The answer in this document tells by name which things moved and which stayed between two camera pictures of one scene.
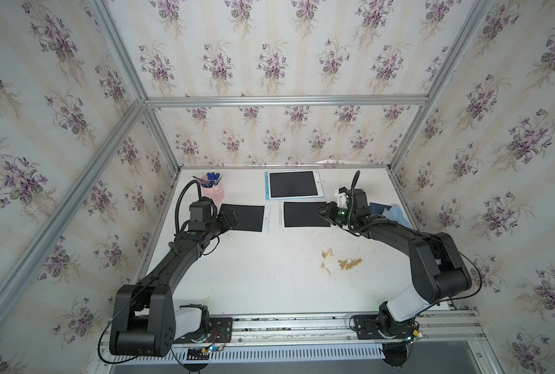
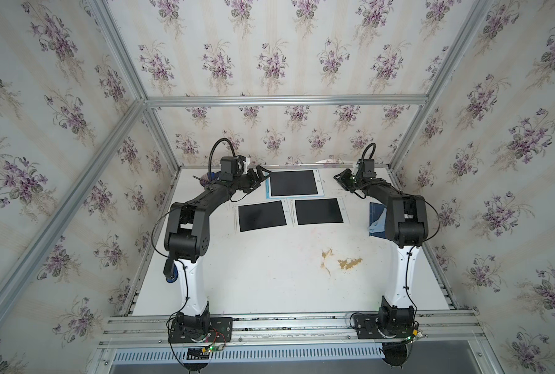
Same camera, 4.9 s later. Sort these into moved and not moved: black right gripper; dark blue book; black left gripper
Moved: black left gripper; black right gripper
Not moved: dark blue book
